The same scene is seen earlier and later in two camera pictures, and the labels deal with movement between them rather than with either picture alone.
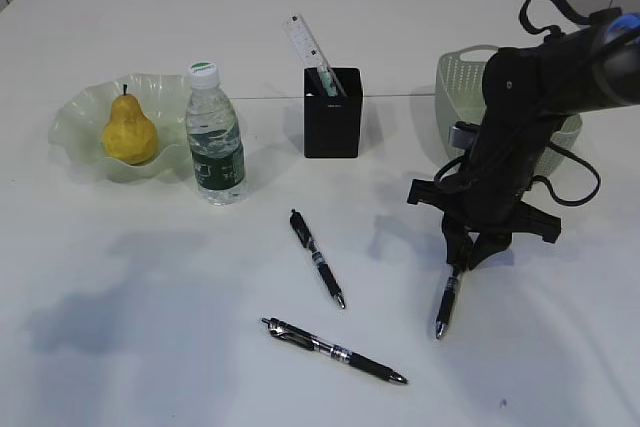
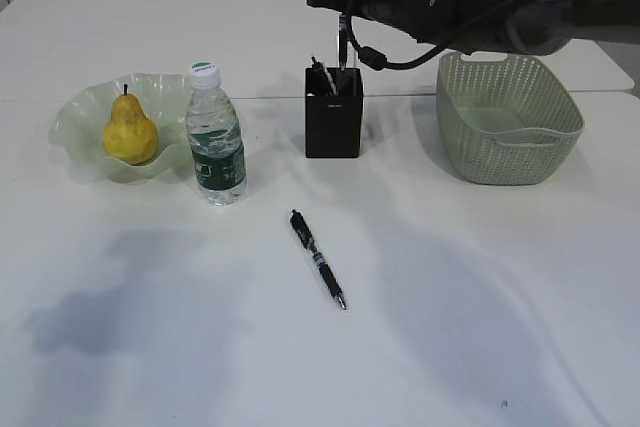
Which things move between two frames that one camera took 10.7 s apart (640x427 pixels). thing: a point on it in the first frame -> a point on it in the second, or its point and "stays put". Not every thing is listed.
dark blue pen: [442, 320] -> [321, 76]
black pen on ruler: [307, 240] stays put
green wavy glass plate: [77, 131] stays put
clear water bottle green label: [214, 136] stays put
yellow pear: [130, 137] stays put
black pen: [310, 342] -> [342, 41]
